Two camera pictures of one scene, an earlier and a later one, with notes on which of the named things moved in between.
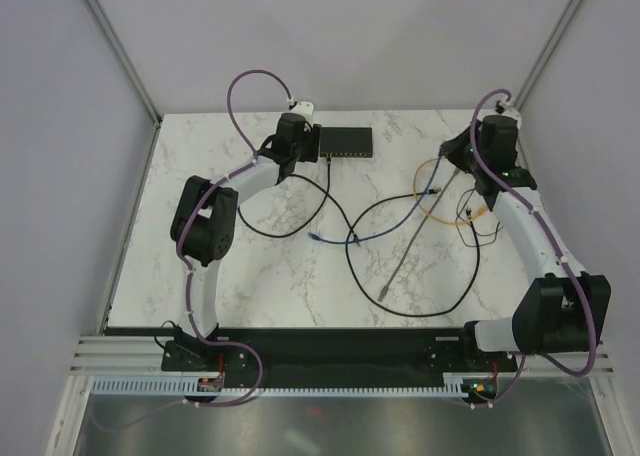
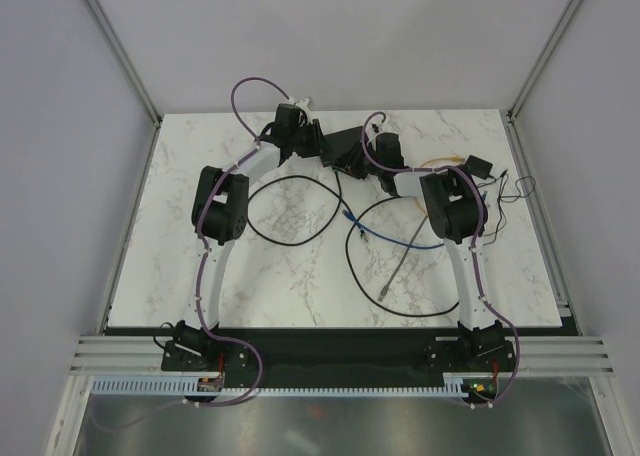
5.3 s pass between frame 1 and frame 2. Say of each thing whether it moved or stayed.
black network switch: stayed
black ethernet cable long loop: moved
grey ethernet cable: stayed
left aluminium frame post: stayed
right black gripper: moved
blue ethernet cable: moved
